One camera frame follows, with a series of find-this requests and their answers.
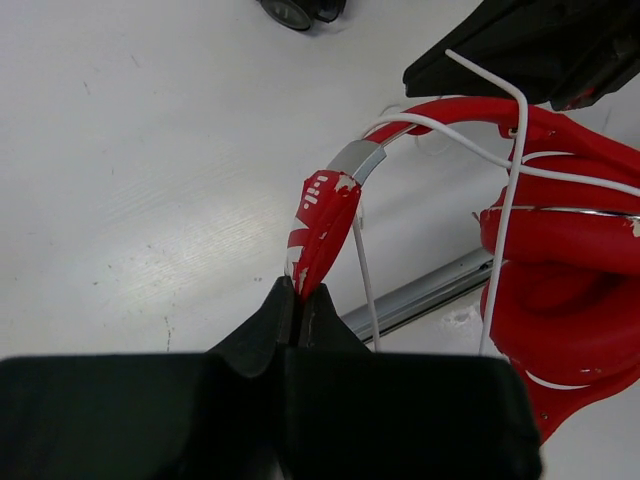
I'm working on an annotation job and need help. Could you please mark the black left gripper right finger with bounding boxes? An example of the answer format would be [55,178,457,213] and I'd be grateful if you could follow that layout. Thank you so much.
[277,286,543,479]

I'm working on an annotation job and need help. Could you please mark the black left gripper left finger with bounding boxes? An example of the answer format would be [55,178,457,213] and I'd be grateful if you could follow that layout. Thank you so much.
[1,277,294,479]

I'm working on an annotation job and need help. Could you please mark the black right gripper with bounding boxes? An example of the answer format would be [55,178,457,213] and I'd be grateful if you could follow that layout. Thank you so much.
[403,1,639,110]

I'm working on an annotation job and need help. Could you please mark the white headphone cable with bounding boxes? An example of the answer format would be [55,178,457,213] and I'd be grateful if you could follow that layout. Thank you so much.
[352,47,640,356]

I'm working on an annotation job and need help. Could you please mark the red over-ear headphones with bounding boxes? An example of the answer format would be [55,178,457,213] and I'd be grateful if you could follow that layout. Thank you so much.
[285,97,639,438]

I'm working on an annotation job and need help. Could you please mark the left black headphones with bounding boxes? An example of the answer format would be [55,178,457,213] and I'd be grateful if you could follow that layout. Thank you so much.
[258,0,347,32]

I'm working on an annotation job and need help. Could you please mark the front aluminium rail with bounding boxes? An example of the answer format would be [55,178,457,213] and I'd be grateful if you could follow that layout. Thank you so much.
[342,247,496,344]

